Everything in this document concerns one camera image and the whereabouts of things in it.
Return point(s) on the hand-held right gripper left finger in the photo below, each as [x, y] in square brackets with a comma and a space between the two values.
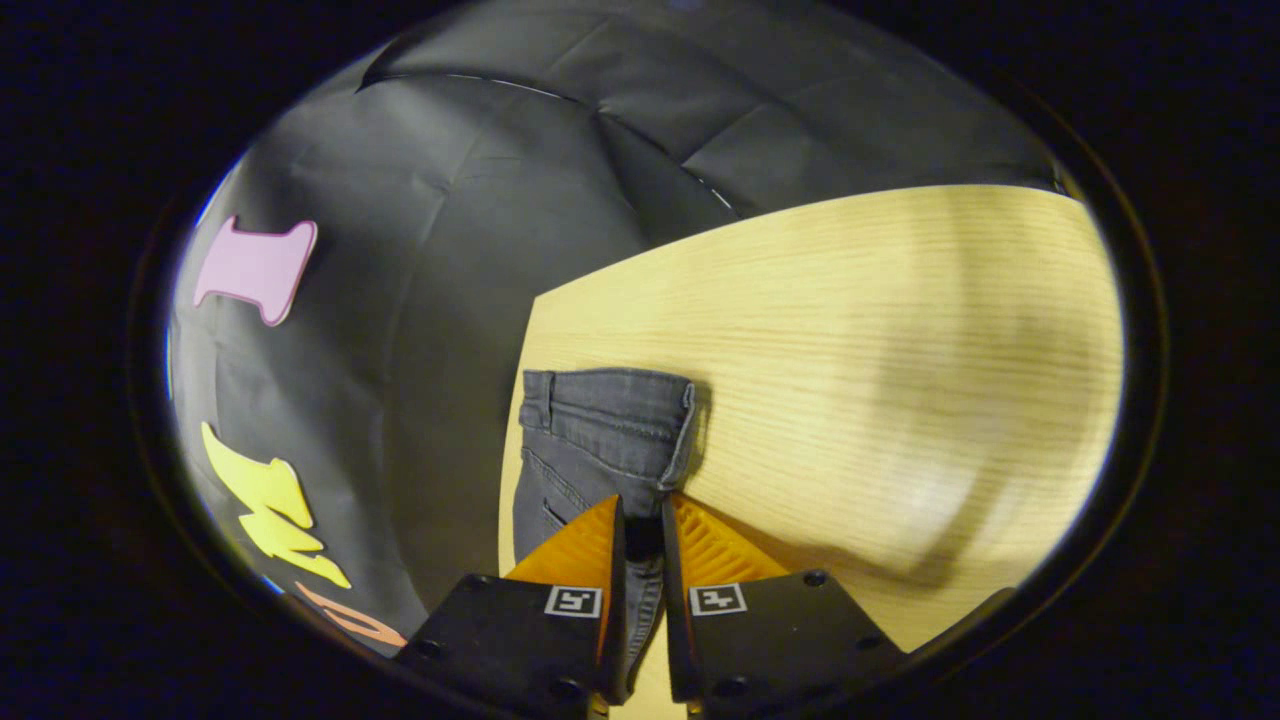
[520, 640]

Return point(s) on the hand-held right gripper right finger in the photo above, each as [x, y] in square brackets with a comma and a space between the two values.
[780, 645]

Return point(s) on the dark grey jeans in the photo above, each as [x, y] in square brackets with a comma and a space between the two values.
[600, 430]

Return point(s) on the black backdrop cloth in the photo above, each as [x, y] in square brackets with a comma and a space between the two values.
[450, 250]

